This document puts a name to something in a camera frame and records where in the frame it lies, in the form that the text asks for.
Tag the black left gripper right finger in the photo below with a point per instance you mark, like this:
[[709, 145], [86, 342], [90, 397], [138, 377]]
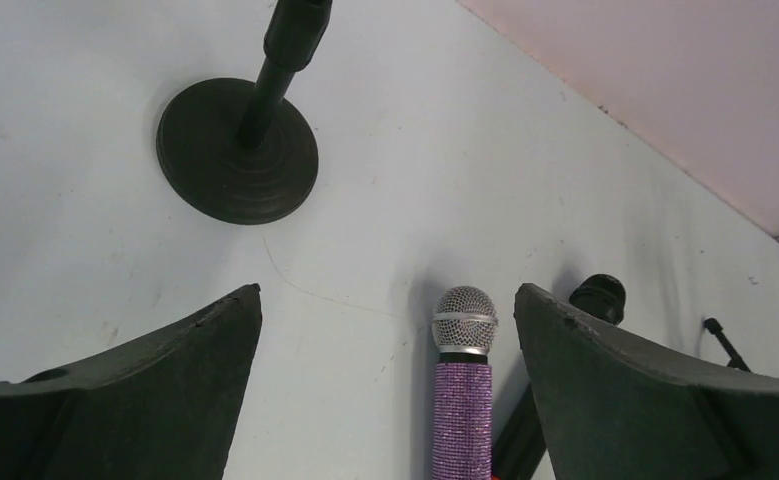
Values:
[[613, 405]]

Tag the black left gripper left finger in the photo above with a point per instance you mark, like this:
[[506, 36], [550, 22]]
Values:
[[162, 406]]

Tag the black round-base mic stand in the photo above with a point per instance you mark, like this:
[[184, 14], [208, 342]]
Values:
[[237, 150]]

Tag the black small tripod stand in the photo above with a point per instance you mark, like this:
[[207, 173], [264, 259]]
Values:
[[713, 326]]

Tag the purple glitter microphone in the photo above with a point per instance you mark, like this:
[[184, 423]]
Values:
[[463, 326]]

